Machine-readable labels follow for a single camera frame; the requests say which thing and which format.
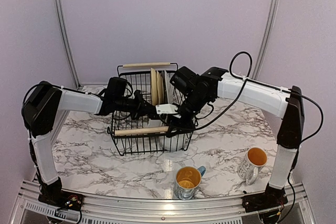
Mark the red and teal plate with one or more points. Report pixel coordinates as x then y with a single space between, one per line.
169 89

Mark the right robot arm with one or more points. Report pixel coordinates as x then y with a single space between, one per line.
281 102

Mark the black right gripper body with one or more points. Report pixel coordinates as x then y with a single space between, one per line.
196 103

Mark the large white bowl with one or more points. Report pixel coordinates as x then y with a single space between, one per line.
179 142

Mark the pale yellow round plate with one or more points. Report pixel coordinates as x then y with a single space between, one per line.
154 94

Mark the grey reindeer plate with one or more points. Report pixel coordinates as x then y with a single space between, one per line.
164 87

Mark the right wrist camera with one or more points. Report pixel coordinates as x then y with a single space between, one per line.
166 109

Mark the right aluminium frame post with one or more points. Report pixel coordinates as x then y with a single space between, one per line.
266 37

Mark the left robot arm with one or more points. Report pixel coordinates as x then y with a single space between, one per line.
45 102

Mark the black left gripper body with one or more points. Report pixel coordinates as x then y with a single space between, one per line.
135 110

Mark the white patterned mug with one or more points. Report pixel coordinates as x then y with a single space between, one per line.
250 167

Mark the aluminium front rail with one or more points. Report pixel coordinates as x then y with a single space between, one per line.
108 209

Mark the cream bird pattern plate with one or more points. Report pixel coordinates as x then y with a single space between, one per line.
159 88

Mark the black wire dish rack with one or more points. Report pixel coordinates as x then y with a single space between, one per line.
132 136

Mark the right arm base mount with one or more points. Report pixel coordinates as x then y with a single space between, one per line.
258 203

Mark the left aluminium frame post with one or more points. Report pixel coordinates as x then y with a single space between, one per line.
66 43

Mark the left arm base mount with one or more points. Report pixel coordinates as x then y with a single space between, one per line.
63 200

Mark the blue handled mug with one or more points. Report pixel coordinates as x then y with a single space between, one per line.
187 181

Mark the aluminium frame post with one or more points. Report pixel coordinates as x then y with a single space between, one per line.
266 37
66 43

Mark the small white bowl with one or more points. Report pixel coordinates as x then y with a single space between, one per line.
157 121

